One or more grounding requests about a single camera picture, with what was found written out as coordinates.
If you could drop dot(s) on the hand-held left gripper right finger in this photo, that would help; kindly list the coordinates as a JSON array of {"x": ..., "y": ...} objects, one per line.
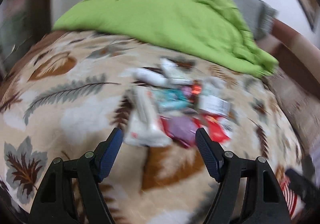
[{"x": 207, "y": 154}]

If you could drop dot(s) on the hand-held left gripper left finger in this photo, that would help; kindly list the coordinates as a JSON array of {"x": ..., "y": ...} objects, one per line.
[{"x": 110, "y": 156}]

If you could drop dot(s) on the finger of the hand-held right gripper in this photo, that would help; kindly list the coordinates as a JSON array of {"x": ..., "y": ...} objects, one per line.
[{"x": 301, "y": 184}]

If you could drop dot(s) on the red plastic basket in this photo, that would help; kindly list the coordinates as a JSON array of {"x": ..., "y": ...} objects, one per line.
[{"x": 290, "y": 196}]

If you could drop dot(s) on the teal printed packet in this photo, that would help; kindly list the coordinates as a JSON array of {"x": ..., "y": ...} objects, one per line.
[{"x": 170, "y": 99}]

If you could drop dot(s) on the red packet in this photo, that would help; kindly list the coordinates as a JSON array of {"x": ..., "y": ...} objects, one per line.
[{"x": 215, "y": 129}]

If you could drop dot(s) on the purple packet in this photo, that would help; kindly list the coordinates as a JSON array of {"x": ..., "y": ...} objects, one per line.
[{"x": 181, "y": 126}]

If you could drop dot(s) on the white plastic packet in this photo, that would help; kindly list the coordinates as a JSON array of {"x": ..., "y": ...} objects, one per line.
[{"x": 145, "y": 124}]

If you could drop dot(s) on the white labelled packet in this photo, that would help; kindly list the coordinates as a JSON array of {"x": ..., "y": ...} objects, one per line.
[{"x": 212, "y": 104}]

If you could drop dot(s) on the leaf print blanket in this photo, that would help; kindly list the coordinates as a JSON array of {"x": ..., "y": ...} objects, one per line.
[{"x": 75, "y": 119}]

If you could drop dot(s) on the shiny orange wrapper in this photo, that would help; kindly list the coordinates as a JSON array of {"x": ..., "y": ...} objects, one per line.
[{"x": 196, "y": 90}]

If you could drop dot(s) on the beige striped pillow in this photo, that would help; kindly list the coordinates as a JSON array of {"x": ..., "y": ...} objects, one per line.
[{"x": 295, "y": 109}]

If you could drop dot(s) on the white tube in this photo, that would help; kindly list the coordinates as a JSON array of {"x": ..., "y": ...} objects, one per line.
[{"x": 150, "y": 76}]

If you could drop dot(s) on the white box packet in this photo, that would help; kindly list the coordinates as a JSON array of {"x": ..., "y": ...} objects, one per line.
[{"x": 172, "y": 71}]

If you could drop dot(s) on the brown striped headboard cushion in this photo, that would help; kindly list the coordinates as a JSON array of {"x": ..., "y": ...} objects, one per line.
[{"x": 295, "y": 58}]

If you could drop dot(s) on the green blanket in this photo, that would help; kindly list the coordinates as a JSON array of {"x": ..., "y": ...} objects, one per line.
[{"x": 162, "y": 18}]

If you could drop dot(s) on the dark wooden door frame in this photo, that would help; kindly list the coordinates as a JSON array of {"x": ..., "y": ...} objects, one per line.
[{"x": 41, "y": 1}]

